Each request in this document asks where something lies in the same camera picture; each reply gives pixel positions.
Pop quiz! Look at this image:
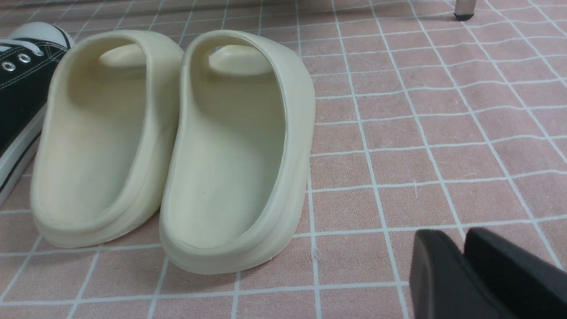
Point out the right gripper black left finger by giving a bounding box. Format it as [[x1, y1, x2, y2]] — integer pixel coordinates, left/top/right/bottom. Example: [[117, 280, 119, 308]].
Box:
[[409, 230, 516, 319]]

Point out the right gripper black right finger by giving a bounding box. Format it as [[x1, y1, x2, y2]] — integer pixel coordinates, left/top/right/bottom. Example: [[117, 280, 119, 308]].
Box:
[[464, 227, 567, 319]]

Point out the black canvas sneaker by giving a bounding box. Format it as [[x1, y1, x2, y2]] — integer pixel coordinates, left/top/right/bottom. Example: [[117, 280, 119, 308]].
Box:
[[0, 22, 75, 202]]

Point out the steel shoe rack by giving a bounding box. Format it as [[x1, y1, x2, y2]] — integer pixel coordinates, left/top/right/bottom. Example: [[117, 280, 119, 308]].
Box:
[[454, 0, 477, 22]]

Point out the cream slipper, right of pair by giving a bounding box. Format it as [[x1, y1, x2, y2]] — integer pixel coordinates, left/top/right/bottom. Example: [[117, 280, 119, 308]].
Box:
[[159, 30, 316, 275]]

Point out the cream slipper, of pair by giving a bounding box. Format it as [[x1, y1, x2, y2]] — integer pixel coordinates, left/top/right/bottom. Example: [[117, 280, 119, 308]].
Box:
[[159, 30, 316, 275], [30, 30, 183, 248]]

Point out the cream slipper, left of pair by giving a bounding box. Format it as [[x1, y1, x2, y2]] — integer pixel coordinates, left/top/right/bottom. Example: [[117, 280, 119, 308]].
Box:
[[30, 30, 183, 248]]

